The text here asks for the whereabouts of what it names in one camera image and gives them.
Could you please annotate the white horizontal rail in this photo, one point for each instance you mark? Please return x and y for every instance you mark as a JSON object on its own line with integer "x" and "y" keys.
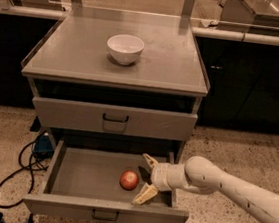
{"x": 199, "y": 32}

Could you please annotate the black drawer handle lower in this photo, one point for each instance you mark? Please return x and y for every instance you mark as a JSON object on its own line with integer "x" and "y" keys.
{"x": 104, "y": 215}

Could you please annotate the grey drawer cabinet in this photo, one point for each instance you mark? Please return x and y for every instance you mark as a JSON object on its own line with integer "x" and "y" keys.
{"x": 75, "y": 64}

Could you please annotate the steel background table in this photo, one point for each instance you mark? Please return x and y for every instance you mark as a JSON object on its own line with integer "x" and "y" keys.
{"x": 250, "y": 16}

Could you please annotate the black drawer handle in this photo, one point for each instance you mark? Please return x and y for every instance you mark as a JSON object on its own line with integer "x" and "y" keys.
{"x": 115, "y": 119}
{"x": 104, "y": 215}

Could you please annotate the black drawer handle upper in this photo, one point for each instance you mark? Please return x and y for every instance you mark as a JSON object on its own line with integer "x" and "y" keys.
{"x": 115, "y": 119}

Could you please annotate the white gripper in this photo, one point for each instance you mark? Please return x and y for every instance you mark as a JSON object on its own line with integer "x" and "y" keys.
{"x": 159, "y": 176}

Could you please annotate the white ceramic bowl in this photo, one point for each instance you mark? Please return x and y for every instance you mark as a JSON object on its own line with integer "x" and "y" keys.
{"x": 125, "y": 49}

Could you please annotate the closed grey upper drawer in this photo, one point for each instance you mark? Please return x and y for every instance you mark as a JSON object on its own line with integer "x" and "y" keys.
{"x": 57, "y": 113}

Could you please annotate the red apple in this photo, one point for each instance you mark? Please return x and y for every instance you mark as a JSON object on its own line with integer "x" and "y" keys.
{"x": 129, "y": 180}

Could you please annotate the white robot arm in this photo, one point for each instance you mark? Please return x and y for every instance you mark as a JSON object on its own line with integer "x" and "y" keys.
{"x": 199, "y": 175}

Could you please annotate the blue power box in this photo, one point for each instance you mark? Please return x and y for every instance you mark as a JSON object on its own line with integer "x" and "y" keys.
{"x": 42, "y": 146}

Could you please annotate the open grey lower drawer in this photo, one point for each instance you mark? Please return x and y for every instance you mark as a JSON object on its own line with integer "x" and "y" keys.
{"x": 79, "y": 180}

